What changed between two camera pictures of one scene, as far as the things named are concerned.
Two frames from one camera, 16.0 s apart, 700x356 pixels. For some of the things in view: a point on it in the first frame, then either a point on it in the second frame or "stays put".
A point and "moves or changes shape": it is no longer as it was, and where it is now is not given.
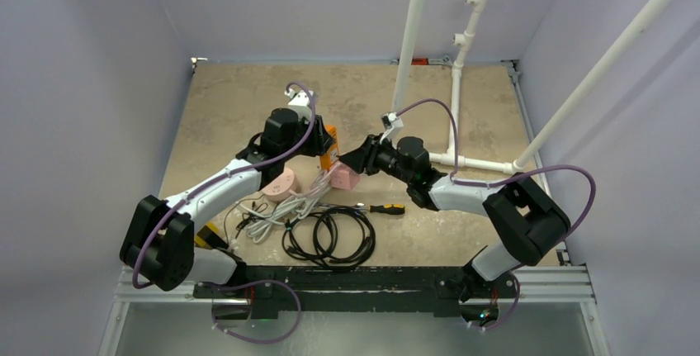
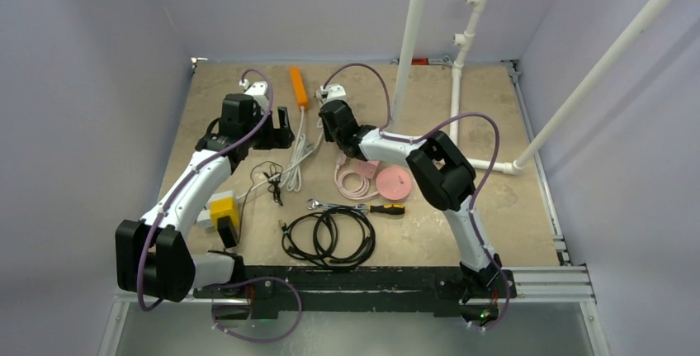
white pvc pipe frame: [454, 156] stays put
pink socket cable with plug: [317, 187] to [361, 193]
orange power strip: [326, 159] to [300, 87]
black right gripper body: [370, 153] to [330, 118]
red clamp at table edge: [419, 61] stays put
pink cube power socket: [342, 177] moves or changes shape
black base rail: [432, 289] stays put
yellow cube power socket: [200, 242] to [224, 206]
